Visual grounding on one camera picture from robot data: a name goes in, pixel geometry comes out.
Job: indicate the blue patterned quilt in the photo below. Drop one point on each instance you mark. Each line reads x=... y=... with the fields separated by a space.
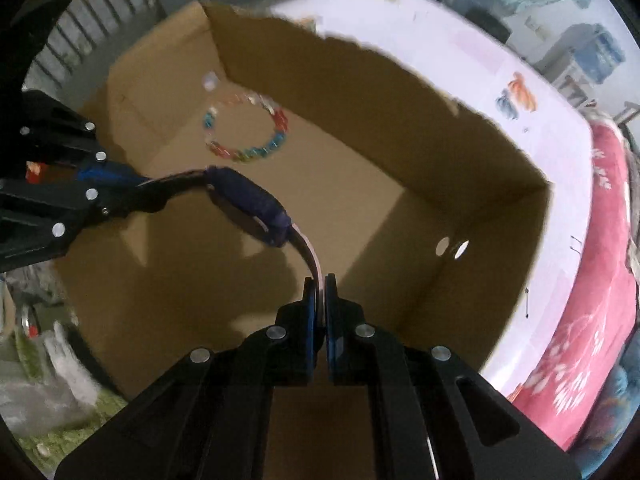
x=617 y=405

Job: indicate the metal railing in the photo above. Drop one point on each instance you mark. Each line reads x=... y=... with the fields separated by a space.
x=100 y=15

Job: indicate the water dispenser with bottle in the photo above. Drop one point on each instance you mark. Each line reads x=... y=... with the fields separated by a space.
x=595 y=50

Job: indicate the clear plastic bag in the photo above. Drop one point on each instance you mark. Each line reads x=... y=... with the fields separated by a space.
x=50 y=385

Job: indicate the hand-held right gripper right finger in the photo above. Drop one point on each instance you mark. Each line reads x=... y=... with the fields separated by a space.
x=331 y=317

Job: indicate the pink floral blanket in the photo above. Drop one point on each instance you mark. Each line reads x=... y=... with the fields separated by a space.
x=595 y=260

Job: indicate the orange toy carrot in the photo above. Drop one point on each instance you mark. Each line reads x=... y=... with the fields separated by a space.
x=523 y=91

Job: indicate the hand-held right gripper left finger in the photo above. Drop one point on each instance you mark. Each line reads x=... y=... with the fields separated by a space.
x=311 y=317

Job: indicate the small white trinket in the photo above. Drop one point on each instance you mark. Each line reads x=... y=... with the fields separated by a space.
x=210 y=80

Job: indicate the items inside box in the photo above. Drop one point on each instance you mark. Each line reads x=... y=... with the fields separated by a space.
x=277 y=127

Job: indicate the brown cardboard box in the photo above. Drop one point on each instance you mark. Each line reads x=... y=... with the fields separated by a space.
x=400 y=135

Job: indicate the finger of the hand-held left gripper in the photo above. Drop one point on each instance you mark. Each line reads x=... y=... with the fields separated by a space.
x=110 y=174
x=75 y=205

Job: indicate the blue hair clip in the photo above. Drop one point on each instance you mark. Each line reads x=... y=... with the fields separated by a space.
x=507 y=105

